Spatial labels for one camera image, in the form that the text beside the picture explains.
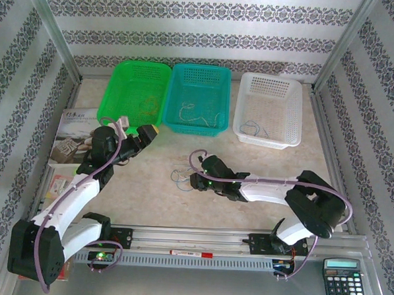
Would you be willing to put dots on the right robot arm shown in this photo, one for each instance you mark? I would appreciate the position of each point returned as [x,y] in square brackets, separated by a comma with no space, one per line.
[267,191]

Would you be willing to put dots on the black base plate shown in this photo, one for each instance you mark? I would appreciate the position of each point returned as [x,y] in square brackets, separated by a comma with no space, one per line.
[123,237]
[261,245]

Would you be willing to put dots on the pink white small packet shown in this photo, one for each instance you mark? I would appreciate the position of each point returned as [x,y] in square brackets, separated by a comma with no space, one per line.
[59,185]

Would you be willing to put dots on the teal plastic basket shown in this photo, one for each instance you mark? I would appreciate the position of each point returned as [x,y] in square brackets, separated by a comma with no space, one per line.
[201,68]

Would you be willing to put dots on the green plastic basket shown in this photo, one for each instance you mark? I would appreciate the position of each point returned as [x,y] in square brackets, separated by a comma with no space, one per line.
[138,65]

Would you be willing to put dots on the book with photo cover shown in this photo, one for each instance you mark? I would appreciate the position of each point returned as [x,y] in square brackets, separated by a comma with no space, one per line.
[68,137]

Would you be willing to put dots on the white plastic basket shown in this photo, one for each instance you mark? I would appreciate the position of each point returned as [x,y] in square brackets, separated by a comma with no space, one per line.
[266,143]

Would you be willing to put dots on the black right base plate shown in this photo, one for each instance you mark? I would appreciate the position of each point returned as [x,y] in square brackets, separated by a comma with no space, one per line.
[261,245]

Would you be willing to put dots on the small circuit board with LEDs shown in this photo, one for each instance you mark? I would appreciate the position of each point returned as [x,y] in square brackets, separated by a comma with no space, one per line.
[101,257]

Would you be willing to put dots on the black desk calculator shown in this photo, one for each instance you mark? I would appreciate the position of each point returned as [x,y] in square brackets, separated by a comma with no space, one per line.
[343,284]

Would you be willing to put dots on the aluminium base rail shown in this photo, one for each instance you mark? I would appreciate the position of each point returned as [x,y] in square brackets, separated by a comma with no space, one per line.
[192,238]

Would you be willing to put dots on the red white marker pen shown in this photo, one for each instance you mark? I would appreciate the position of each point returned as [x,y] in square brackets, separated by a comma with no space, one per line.
[191,253]

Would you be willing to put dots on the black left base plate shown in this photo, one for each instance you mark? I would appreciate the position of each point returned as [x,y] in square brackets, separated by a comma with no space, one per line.
[123,237]

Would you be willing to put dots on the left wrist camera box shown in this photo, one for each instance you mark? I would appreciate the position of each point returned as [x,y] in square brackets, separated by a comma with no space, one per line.
[124,122]

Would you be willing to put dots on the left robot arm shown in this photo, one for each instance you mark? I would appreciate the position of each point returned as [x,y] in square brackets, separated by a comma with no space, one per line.
[69,197]

